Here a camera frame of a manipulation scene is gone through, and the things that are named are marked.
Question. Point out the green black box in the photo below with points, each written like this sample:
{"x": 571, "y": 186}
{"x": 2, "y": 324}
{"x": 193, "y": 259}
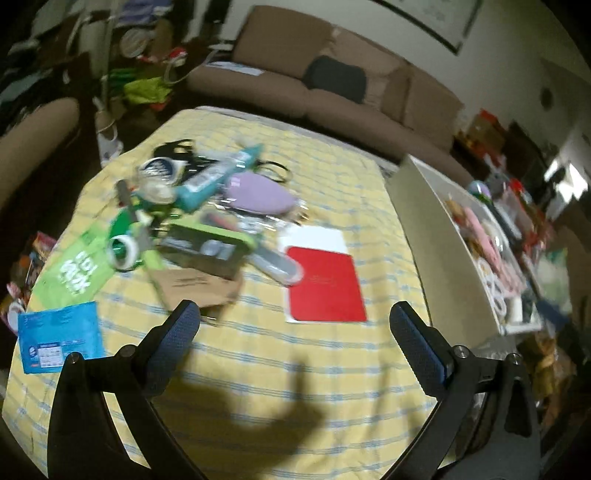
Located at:
{"x": 209, "y": 249}

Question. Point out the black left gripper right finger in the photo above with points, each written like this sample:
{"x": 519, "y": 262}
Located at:
{"x": 484, "y": 424}

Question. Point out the pink cloth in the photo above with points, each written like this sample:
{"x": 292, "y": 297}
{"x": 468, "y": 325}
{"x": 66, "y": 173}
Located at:
{"x": 512, "y": 283}

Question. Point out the teal tube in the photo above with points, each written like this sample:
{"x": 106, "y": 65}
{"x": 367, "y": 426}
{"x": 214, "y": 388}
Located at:
{"x": 197, "y": 189}

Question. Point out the green handled tool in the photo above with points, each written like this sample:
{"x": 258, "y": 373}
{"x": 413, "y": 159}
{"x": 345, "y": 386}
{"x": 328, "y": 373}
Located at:
{"x": 147, "y": 252}

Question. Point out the purple round lid container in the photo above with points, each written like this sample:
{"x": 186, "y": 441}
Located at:
{"x": 480, "y": 189}

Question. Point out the white tape roll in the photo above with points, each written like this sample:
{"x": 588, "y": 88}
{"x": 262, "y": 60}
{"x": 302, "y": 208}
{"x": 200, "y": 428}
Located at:
{"x": 122, "y": 252}

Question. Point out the white storage box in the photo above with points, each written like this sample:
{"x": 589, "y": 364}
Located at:
{"x": 457, "y": 300}

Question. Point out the red notebook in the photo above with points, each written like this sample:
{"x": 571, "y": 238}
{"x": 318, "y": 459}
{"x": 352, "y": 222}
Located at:
{"x": 329, "y": 290}

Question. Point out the purple pouch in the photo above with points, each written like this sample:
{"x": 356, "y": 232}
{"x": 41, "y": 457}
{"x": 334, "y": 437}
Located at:
{"x": 255, "y": 194}

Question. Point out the black cushion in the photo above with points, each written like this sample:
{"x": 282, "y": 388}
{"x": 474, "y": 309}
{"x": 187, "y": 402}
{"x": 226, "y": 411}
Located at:
{"x": 326, "y": 73}

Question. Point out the yellow checkered tablecloth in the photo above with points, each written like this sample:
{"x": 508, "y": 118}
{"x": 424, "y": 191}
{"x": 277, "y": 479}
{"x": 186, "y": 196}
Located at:
{"x": 259, "y": 397}

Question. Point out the green plastic bag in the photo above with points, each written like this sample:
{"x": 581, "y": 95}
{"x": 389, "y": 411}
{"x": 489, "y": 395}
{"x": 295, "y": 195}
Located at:
{"x": 76, "y": 274}

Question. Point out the brown cardboard box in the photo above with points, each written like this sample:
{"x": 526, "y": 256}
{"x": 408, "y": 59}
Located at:
{"x": 211, "y": 293}

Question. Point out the brown sofa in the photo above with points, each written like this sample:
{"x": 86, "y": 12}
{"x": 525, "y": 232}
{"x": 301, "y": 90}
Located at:
{"x": 301, "y": 67}

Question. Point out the white glasses case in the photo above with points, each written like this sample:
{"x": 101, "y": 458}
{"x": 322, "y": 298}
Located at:
{"x": 276, "y": 265}

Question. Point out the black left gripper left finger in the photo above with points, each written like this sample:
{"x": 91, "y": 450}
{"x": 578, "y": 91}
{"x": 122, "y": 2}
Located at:
{"x": 83, "y": 442}

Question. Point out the white handled scissors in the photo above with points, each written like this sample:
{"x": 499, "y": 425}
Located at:
{"x": 495, "y": 289}

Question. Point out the blue packet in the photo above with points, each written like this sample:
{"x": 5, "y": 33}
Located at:
{"x": 46, "y": 338}

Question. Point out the white cup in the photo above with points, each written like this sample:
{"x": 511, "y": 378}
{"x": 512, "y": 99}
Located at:
{"x": 514, "y": 313}

